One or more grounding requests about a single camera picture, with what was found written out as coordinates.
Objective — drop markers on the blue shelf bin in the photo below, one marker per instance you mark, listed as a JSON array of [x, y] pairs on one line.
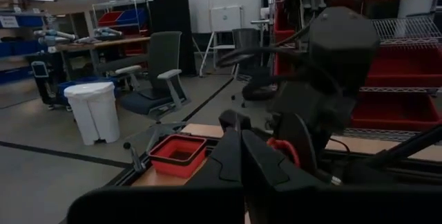
[[133, 16]]

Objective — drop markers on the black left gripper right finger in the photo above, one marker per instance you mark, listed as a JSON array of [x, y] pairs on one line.
[[269, 168]]

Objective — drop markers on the tablet on black stand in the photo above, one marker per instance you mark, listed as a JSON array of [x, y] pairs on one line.
[[39, 69]]

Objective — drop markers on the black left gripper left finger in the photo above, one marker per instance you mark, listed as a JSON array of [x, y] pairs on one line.
[[221, 168]]

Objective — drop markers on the black mesh office chair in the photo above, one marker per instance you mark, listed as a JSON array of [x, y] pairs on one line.
[[247, 40]]

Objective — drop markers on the red collapsible bin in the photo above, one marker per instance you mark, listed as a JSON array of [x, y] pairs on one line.
[[177, 155]]

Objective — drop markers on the red shelf bin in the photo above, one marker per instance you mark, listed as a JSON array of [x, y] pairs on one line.
[[110, 18]]

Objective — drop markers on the small white easel stand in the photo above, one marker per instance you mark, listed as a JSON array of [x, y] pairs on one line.
[[224, 18]]

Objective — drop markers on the black partition panel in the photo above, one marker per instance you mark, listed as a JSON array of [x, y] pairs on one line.
[[171, 27]]

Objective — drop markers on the wooden workbench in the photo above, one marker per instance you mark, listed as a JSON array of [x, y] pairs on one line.
[[103, 43]]

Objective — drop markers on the red plastic storage bin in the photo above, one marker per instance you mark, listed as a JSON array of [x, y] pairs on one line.
[[393, 113], [281, 23], [404, 68]]

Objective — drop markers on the office chair with white armrests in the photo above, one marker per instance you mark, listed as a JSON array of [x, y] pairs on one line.
[[164, 61]]

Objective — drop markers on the white trash bin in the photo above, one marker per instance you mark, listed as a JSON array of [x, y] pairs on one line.
[[93, 113]]

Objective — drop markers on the grey metal shelf frame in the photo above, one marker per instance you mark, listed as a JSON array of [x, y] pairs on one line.
[[134, 13]]

